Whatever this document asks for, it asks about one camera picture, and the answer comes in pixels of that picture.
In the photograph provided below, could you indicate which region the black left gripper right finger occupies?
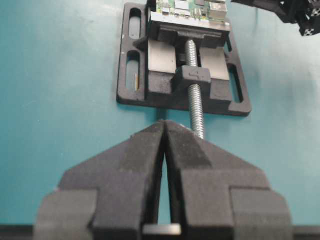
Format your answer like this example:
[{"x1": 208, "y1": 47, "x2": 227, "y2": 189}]
[{"x1": 165, "y1": 120, "x2": 293, "y2": 240}]

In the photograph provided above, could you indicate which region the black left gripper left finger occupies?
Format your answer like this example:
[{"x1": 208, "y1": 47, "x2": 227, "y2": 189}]
[{"x1": 33, "y1": 121, "x2": 165, "y2": 240}]

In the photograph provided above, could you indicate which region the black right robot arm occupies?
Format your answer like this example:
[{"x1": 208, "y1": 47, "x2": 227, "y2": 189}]
[{"x1": 234, "y1": 0, "x2": 320, "y2": 37}]

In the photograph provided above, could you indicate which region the green PCB board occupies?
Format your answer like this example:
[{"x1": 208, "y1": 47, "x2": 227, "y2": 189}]
[{"x1": 155, "y1": 0, "x2": 228, "y2": 21}]

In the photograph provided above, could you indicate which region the black bench vise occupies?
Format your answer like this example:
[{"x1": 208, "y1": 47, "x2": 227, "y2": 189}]
[{"x1": 116, "y1": 0, "x2": 252, "y2": 138}]

